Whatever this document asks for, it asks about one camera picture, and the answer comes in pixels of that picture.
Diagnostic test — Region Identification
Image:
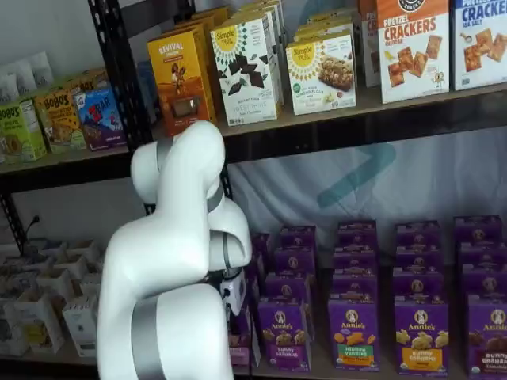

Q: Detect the white snack pouch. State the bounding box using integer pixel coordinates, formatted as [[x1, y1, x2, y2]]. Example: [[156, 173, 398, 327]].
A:
[[0, 73, 20, 103], [10, 61, 36, 95], [28, 51, 53, 87]]

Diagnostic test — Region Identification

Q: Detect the white backdrop sheet teal logo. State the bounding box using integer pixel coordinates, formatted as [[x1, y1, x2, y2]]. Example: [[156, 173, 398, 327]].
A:
[[227, 126, 507, 286]]

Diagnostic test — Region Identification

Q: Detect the purple Annie's box brown patch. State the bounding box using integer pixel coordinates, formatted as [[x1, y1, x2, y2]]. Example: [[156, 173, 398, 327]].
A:
[[459, 241, 507, 268], [461, 264, 507, 298], [467, 293, 507, 376], [454, 215, 503, 245]]

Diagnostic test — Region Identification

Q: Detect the black wall power plug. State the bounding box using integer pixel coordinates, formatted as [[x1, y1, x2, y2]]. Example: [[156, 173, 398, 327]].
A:
[[24, 215, 44, 235]]

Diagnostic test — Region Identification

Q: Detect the blue sea salt crackers box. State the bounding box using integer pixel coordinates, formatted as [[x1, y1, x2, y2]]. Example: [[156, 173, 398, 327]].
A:
[[451, 0, 507, 92]]

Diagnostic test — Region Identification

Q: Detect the orange cheddar pretzel crackers box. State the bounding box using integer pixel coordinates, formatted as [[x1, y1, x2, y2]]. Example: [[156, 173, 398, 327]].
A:
[[375, 0, 452, 105]]

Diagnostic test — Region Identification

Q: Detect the black metal shelving rack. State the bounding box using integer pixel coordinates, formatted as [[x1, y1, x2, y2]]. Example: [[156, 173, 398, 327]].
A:
[[87, 0, 507, 380], [0, 148, 158, 254]]

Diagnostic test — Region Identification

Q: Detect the orange Bobo's snack box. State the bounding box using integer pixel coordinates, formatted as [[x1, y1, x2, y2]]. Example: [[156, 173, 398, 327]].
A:
[[33, 89, 87, 155], [65, 69, 110, 96]]

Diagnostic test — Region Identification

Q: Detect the blue Zbar snack box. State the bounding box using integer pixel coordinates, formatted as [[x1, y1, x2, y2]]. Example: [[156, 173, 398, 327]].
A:
[[74, 87, 128, 152]]

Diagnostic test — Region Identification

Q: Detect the green Bobo's snack box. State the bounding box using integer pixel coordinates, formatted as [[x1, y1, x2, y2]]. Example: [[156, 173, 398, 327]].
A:
[[0, 97, 48, 164]]

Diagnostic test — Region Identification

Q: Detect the yellow Simple Mills bar box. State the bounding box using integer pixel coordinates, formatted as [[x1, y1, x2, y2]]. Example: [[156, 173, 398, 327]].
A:
[[300, 11, 353, 27], [285, 33, 357, 116], [292, 22, 355, 44]]

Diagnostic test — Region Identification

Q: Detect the Simple Mills sweet thins box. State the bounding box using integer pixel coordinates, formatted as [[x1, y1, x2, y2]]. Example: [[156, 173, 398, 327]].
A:
[[231, 3, 285, 108], [245, 0, 286, 13], [209, 17, 280, 127]]

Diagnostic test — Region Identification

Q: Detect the purple Annie's box green patch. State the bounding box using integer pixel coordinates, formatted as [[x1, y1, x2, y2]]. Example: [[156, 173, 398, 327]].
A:
[[331, 272, 380, 304], [327, 298, 381, 372], [334, 247, 378, 276], [337, 220, 377, 250]]

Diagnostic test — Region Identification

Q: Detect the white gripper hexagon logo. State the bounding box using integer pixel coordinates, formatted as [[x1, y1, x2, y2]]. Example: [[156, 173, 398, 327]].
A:
[[219, 275, 247, 337]]

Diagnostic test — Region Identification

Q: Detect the white paper snack box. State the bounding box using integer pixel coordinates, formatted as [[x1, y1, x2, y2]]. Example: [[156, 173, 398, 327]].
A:
[[47, 268, 77, 302], [78, 272, 105, 298], [65, 239, 100, 271], [62, 294, 101, 359], [14, 291, 65, 354], [0, 306, 31, 357], [15, 271, 51, 296], [39, 239, 68, 259]]

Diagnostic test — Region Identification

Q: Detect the purple Annie's box pink patch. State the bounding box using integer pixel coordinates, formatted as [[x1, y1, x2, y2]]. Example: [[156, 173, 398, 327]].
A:
[[244, 272, 261, 314], [228, 312, 262, 368], [251, 232, 273, 257], [249, 253, 265, 279]]

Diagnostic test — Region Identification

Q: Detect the purple Annie's box pink label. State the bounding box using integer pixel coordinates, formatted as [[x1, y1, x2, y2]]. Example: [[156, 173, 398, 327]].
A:
[[257, 297, 313, 372]]

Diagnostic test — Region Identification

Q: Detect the purple Annie's box yellow patch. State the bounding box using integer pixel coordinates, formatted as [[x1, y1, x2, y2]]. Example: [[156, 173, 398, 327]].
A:
[[395, 220, 440, 249], [395, 302, 451, 377], [395, 244, 444, 273], [392, 268, 445, 308]]

